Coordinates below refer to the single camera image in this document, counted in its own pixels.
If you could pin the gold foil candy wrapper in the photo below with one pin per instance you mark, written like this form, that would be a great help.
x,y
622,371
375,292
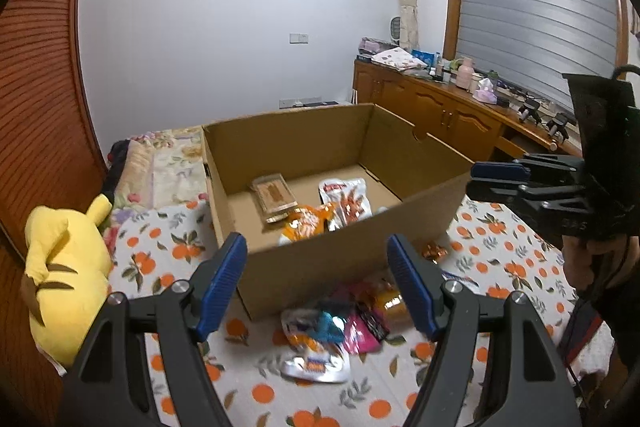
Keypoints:
x,y
434,252

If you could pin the floral folded blanket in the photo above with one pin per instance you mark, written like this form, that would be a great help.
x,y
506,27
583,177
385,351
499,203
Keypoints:
x,y
154,170

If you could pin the grey window blind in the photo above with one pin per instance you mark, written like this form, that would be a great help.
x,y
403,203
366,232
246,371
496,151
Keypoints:
x,y
534,44

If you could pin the red white snack bag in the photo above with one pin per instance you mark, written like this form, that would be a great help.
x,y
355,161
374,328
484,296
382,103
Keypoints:
x,y
350,199

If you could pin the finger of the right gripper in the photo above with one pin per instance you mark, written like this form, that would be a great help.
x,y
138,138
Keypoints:
x,y
500,171
505,194

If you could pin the blue foil candy packet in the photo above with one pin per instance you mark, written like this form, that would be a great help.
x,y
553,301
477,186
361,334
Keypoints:
x,y
331,320

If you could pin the orange white snack pouch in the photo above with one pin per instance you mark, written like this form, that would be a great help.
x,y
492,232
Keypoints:
x,y
305,222

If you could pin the wooden sideboard cabinet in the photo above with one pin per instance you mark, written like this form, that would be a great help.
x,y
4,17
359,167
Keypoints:
x,y
476,130

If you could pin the silver orange jelly pouch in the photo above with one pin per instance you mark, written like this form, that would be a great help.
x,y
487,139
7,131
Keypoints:
x,y
324,363

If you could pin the clear bread packet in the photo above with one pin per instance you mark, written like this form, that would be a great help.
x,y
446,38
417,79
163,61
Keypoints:
x,y
388,303

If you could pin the brown cardboard box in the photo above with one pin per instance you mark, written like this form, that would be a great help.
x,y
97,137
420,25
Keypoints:
x,y
317,192

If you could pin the silver cracker packet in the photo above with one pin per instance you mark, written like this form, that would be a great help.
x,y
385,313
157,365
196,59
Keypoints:
x,y
275,199

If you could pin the orange print bed sheet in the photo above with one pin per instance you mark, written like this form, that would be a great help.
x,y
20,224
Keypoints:
x,y
487,245

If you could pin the white wall switch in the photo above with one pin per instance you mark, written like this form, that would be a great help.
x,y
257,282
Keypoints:
x,y
299,39

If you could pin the yellow plush toy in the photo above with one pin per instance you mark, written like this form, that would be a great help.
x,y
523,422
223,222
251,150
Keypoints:
x,y
65,281

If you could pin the small white fan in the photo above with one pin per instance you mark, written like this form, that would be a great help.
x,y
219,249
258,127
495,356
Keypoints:
x,y
395,29

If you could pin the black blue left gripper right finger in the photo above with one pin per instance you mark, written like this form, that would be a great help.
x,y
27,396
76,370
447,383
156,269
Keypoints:
x,y
525,381

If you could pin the folded floral cloth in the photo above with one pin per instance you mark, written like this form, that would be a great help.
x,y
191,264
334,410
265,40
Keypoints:
x,y
398,59

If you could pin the pink bottle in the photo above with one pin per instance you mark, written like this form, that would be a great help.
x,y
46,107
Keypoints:
x,y
464,73

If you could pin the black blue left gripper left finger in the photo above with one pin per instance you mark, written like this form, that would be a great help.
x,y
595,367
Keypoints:
x,y
110,384

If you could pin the pink snack packet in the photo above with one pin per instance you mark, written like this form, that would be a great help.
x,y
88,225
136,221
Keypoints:
x,y
366,327

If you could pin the person's right hand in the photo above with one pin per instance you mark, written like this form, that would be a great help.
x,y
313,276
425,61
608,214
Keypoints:
x,y
588,261

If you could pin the wooden louvered wardrobe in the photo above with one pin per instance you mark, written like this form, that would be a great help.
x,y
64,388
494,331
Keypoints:
x,y
49,156

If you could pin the pink tissue pack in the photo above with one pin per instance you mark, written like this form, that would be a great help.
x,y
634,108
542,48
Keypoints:
x,y
485,92

